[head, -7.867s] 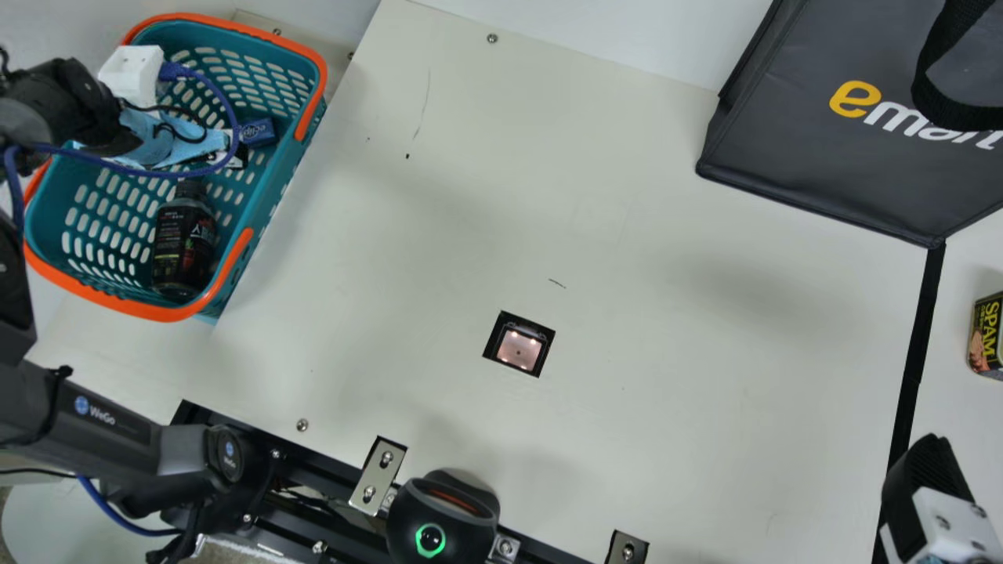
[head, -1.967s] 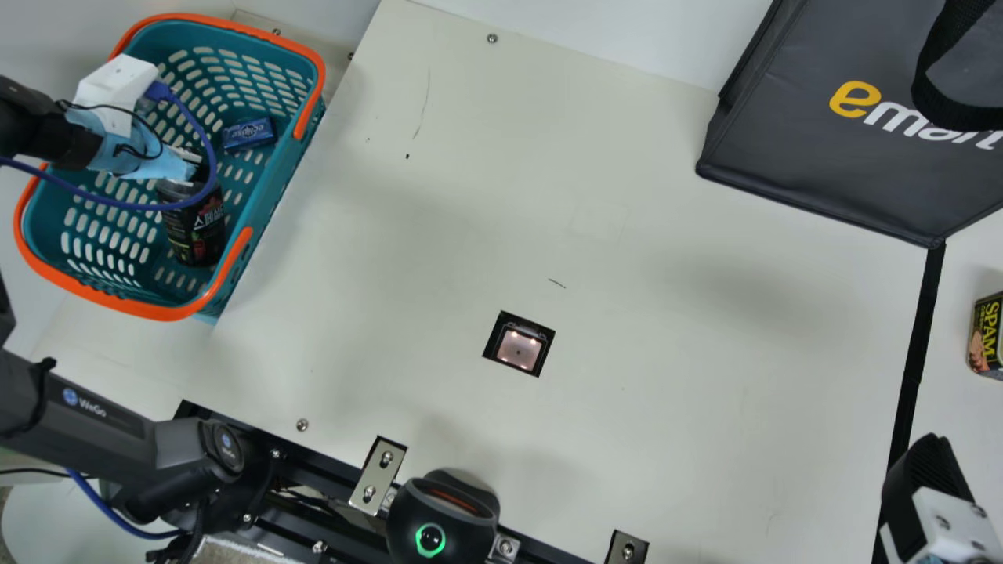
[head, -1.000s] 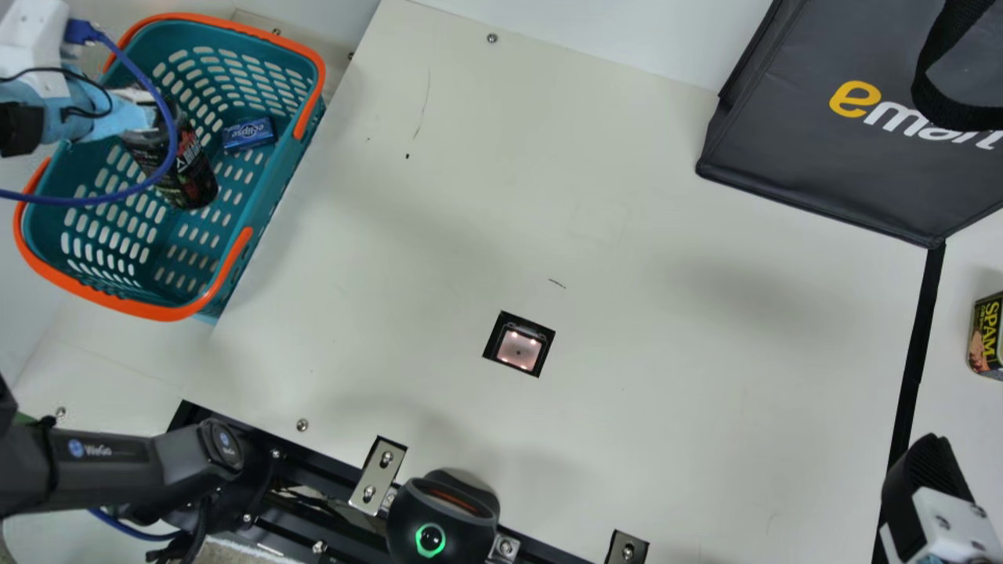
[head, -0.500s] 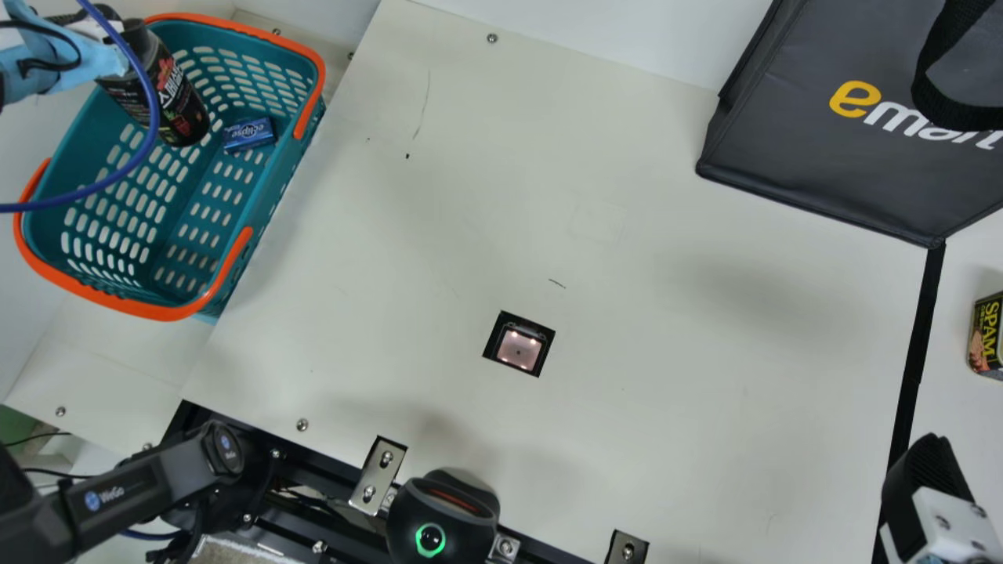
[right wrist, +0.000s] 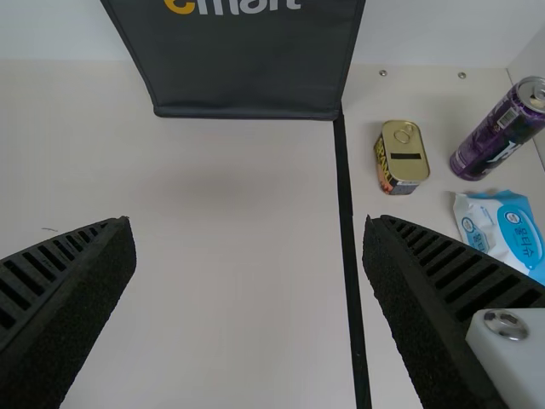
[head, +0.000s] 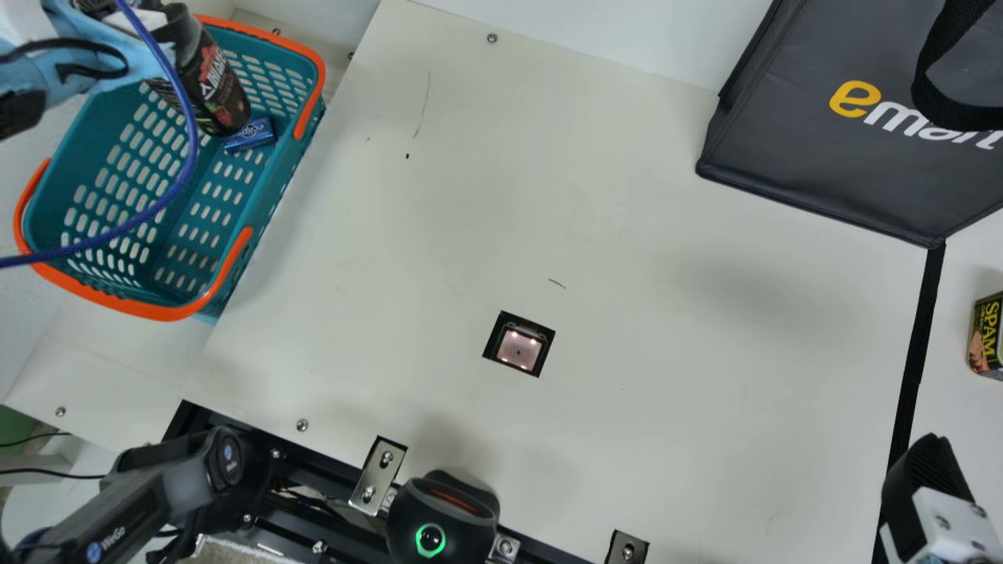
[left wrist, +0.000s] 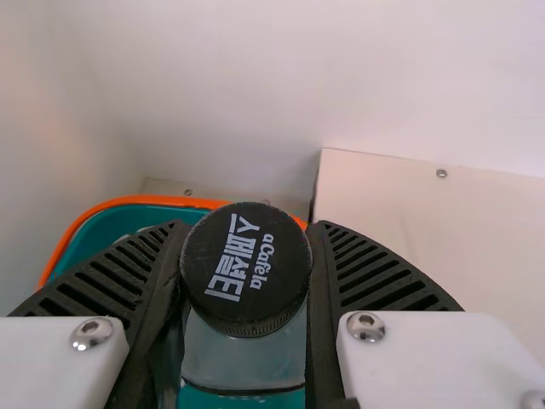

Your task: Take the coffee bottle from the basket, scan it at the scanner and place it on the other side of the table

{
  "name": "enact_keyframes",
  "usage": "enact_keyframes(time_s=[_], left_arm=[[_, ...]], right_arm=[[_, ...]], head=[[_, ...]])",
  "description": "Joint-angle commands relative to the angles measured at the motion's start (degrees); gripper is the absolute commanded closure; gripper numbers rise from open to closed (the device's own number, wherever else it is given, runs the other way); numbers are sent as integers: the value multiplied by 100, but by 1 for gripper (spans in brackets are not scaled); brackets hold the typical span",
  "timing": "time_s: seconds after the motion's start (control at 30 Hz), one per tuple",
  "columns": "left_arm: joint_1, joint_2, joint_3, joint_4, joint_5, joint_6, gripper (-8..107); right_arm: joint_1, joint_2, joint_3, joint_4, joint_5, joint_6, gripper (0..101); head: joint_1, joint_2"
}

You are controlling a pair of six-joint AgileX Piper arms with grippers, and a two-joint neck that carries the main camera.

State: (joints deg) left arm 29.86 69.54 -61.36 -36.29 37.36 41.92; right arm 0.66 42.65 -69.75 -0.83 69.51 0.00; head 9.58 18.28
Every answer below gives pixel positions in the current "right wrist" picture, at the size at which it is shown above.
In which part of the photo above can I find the blue wet wipes pack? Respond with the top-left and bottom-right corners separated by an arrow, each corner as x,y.
450,188 -> 545,286

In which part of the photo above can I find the black strip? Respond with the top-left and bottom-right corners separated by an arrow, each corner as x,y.
333,101 -> 373,409

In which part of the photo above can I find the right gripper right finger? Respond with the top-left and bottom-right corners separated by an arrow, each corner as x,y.
361,214 -> 545,409

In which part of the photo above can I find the purple can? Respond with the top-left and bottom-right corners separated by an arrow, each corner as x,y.
449,76 -> 545,181

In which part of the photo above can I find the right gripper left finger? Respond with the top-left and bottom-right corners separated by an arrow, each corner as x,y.
0,216 -> 138,409

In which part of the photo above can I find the gold rectangular tin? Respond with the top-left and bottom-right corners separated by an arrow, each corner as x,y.
373,119 -> 432,198

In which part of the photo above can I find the dark grey bag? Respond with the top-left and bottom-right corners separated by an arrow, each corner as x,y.
100,0 -> 367,123

